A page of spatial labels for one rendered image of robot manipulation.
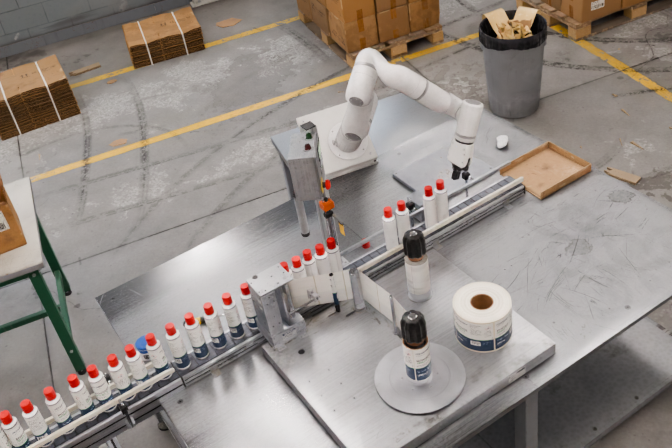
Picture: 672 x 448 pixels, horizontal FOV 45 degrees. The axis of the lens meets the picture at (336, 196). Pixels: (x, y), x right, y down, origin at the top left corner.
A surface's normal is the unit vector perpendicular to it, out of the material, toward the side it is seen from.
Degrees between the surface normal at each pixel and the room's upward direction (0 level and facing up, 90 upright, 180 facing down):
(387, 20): 87
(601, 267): 0
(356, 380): 0
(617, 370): 1
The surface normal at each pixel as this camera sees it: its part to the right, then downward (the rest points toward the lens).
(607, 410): -0.16, -0.81
